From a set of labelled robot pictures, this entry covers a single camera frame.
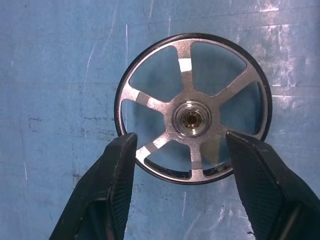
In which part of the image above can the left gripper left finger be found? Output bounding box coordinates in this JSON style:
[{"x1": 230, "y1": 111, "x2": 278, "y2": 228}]
[{"x1": 48, "y1": 132, "x2": 139, "y2": 240}]

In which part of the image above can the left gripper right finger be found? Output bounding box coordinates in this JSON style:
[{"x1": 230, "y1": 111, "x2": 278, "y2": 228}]
[{"x1": 225, "y1": 130, "x2": 320, "y2": 240}]

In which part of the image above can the black rimmed silver spoked rotor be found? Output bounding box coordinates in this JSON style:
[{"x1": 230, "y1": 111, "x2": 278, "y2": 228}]
[{"x1": 114, "y1": 32, "x2": 273, "y2": 186}]

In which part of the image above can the blue table mat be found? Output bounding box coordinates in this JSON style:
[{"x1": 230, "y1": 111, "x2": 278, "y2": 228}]
[{"x1": 0, "y1": 0, "x2": 320, "y2": 240}]

